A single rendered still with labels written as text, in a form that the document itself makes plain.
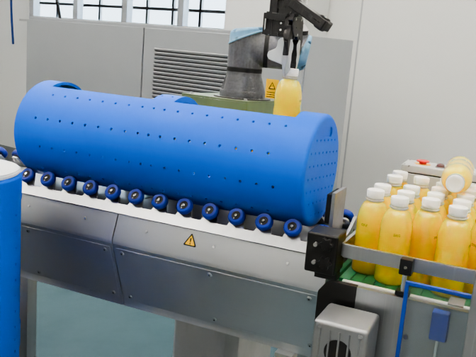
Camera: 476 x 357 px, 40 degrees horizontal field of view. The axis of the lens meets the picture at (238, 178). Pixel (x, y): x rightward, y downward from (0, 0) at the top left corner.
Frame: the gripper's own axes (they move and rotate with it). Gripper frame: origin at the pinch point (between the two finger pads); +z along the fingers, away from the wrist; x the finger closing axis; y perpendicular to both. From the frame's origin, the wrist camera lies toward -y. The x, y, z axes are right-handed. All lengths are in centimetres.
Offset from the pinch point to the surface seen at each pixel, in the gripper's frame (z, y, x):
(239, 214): 35.8, 5.7, 11.5
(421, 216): 27.1, -38.4, 14.8
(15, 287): 59, 55, 36
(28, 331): 96, 87, -4
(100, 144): 23, 46, 15
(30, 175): 36, 73, 12
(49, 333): 134, 130, -67
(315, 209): 33.0, -11.1, 3.1
